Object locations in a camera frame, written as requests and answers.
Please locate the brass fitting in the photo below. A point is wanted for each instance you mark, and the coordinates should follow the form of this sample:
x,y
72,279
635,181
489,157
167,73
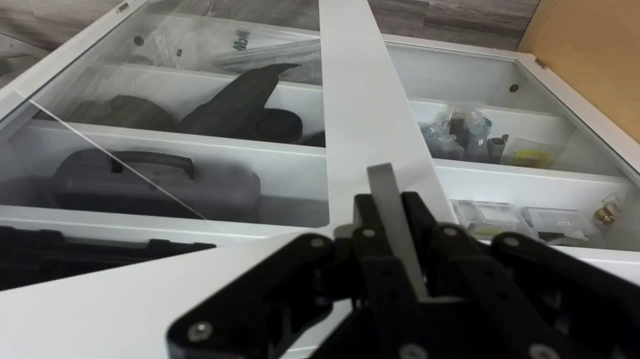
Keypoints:
x,y
609,211

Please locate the clear bag of metal parts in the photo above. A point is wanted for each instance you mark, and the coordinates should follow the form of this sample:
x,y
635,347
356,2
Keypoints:
x,y
460,131

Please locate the flat clear parts bag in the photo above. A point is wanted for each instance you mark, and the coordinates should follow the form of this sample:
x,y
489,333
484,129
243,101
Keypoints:
x,y
553,223
487,217

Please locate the white plastic bag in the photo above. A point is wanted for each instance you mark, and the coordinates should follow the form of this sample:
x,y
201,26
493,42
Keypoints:
x,y
201,46

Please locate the black plastic tool case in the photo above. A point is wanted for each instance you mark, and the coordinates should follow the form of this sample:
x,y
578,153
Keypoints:
x,y
167,191

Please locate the white shelved cabinet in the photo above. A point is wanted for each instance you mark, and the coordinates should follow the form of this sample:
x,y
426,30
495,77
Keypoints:
x,y
287,165

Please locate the black flat case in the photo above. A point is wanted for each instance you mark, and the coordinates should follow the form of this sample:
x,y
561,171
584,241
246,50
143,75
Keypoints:
x,y
81,255

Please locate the orange wooden panel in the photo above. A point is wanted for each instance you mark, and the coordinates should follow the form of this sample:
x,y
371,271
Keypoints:
x,y
593,52

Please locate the dark grey soft item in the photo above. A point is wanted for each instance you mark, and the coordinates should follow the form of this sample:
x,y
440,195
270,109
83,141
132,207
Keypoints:
x,y
126,111

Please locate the yellow small item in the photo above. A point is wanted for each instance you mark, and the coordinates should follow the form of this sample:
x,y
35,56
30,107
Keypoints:
x,y
533,157

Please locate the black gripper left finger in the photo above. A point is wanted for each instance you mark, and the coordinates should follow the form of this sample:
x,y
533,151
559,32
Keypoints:
x,y
280,291

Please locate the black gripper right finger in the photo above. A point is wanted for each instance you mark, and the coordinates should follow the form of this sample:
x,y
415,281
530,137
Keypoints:
x,y
520,299

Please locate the white framed glass cabinet door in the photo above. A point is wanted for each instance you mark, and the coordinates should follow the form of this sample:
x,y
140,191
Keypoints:
x,y
292,265
420,151

